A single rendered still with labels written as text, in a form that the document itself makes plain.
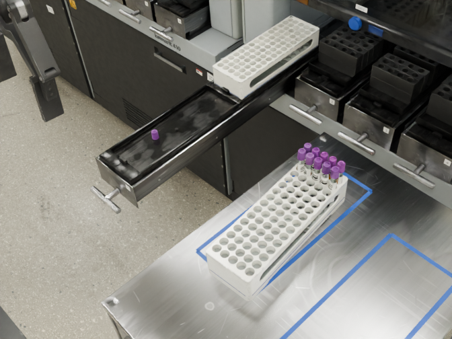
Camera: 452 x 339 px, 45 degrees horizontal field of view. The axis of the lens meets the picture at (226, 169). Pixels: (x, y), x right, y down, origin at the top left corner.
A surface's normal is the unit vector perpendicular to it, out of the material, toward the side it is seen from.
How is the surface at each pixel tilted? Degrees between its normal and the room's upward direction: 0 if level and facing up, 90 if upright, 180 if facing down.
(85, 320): 0
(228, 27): 90
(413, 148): 90
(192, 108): 0
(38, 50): 62
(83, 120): 0
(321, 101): 90
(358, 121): 90
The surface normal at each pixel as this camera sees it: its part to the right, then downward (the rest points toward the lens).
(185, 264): -0.06, -0.68
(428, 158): -0.70, 0.55
